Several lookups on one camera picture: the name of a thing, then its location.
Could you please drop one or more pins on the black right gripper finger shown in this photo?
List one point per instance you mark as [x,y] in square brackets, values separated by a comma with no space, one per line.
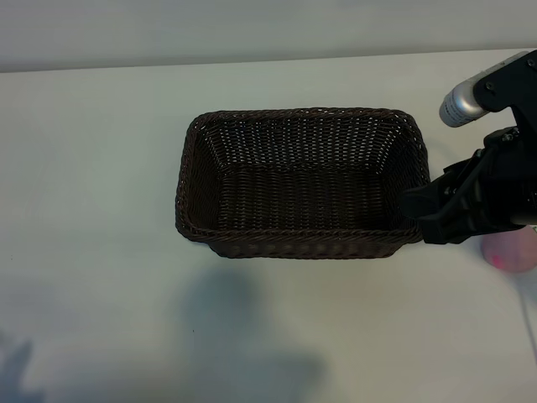
[442,231]
[428,197]

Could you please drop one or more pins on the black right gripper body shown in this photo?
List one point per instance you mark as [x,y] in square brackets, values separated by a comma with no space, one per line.
[495,189]

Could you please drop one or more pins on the pink peach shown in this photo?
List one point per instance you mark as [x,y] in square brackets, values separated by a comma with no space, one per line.
[512,254]

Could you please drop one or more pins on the dark brown wicker basket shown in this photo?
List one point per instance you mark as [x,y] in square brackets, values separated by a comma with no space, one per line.
[293,201]

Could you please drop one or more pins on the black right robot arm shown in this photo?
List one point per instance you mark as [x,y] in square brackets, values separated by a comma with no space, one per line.
[530,189]

